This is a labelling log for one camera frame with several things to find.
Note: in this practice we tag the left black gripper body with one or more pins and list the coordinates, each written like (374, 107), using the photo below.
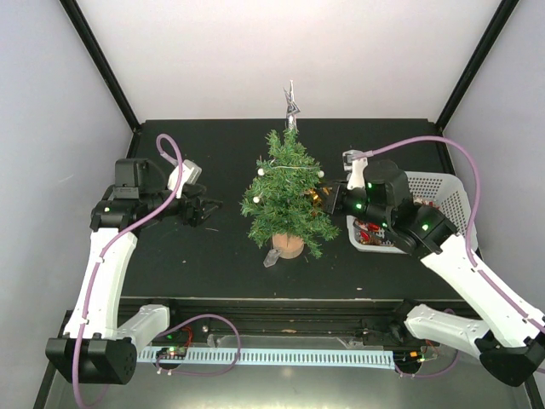
(188, 216)

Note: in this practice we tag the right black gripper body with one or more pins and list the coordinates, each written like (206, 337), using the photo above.
(332, 207)

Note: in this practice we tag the clear battery box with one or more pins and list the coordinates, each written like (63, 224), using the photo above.
(272, 257)

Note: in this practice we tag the silver glitter star topper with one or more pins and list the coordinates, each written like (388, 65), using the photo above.
(292, 109)

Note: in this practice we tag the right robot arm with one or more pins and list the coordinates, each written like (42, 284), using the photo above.
(507, 337)

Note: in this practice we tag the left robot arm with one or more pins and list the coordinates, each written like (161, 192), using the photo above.
(94, 347)

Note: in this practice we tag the small green christmas tree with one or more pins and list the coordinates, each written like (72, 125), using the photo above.
(277, 200)

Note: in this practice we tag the wooden tree base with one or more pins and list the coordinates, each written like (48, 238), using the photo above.
(289, 246)

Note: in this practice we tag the red wrapped candy ornament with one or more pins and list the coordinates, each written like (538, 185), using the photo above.
(367, 233)

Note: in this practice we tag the white perforated plastic basket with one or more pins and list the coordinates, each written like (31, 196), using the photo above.
(446, 192)

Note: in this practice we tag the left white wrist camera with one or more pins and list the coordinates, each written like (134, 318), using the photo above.
(190, 172)

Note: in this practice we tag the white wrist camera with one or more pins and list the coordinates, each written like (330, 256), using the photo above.
(354, 163)
(190, 172)

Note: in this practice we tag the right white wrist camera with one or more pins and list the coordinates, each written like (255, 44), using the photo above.
(354, 163)

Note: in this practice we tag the white slotted cable duct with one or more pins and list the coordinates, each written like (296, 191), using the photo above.
(374, 359)

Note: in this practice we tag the left black frame post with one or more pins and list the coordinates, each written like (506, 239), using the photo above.
(90, 42)

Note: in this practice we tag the black frame post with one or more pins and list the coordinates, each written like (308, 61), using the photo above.
(485, 44)
(90, 42)

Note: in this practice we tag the right black frame post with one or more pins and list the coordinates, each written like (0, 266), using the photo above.
(485, 44)

